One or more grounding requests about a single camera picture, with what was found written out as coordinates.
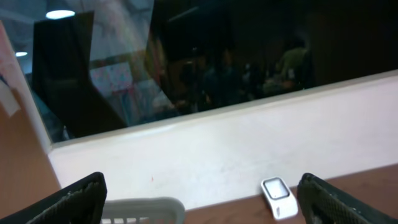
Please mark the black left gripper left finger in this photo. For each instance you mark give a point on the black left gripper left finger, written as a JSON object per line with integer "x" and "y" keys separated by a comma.
{"x": 80, "y": 203}

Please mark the dark glass window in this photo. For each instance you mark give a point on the dark glass window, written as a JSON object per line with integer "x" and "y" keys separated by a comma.
{"x": 94, "y": 66}

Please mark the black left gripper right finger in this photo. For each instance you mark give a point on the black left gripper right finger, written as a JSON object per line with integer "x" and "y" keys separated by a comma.
{"x": 322, "y": 203}

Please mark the grey plastic shopping basket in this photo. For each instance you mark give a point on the grey plastic shopping basket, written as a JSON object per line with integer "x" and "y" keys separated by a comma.
{"x": 144, "y": 210}

